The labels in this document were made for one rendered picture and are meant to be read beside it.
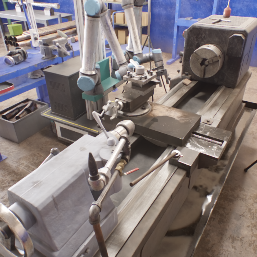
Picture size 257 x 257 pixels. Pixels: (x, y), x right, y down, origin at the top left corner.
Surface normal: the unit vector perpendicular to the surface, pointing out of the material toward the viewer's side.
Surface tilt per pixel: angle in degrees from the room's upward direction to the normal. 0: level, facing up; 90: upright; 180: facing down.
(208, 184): 0
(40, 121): 90
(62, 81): 90
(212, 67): 90
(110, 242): 0
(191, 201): 0
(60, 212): 76
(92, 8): 83
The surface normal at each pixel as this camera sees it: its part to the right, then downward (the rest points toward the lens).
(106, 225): 0.85, 0.27
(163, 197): 0.00, -0.85
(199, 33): -0.53, 0.44
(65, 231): 0.77, -0.11
